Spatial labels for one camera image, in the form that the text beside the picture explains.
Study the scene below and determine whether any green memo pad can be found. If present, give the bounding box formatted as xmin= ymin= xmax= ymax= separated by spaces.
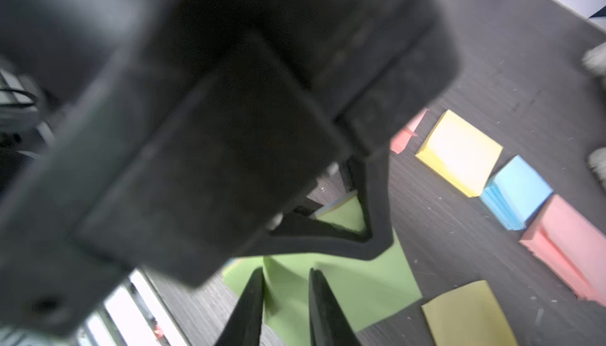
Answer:
xmin=221 ymin=196 xmax=423 ymax=346

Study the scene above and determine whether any pink memo pad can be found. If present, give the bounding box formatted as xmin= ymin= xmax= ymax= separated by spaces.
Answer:
xmin=520 ymin=195 xmax=605 ymax=306

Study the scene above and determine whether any blue memo pad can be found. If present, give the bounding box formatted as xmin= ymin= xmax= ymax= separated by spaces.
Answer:
xmin=480 ymin=155 xmax=553 ymax=231

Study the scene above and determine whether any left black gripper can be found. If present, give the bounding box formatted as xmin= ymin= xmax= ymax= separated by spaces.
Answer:
xmin=1 ymin=0 xmax=459 ymax=337

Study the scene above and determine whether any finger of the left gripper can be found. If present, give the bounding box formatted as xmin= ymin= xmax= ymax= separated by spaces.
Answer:
xmin=238 ymin=149 xmax=394 ymax=260

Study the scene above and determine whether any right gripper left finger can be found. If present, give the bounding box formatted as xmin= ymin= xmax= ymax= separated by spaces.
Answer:
xmin=215 ymin=267 xmax=264 ymax=346

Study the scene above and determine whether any yellow memo pad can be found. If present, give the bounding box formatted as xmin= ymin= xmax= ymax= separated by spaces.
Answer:
xmin=416 ymin=110 xmax=503 ymax=198

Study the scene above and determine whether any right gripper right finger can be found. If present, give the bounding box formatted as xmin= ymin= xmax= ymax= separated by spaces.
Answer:
xmin=309 ymin=269 xmax=361 ymax=346

